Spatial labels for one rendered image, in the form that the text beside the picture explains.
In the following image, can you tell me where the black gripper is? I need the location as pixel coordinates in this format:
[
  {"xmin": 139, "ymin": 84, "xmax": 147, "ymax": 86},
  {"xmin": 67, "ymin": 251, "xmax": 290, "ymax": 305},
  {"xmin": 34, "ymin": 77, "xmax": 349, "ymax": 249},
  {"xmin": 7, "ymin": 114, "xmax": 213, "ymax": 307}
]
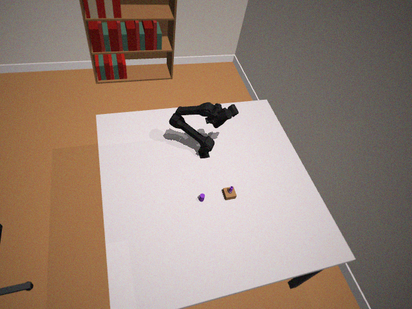
[{"xmin": 213, "ymin": 104, "xmax": 239, "ymax": 128}]

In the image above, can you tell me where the brown wooden block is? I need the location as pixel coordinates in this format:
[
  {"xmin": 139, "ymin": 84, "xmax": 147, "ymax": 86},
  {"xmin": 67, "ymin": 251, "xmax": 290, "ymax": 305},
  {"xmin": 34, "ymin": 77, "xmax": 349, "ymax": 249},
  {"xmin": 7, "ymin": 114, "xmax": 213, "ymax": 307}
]
[{"xmin": 222, "ymin": 187, "xmax": 237, "ymax": 200}]

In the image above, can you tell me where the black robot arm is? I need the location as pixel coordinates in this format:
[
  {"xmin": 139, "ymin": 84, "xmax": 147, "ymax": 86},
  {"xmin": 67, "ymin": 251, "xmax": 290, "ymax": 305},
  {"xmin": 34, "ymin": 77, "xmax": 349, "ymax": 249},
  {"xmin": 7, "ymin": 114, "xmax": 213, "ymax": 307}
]
[{"xmin": 169, "ymin": 102, "xmax": 232, "ymax": 158}]

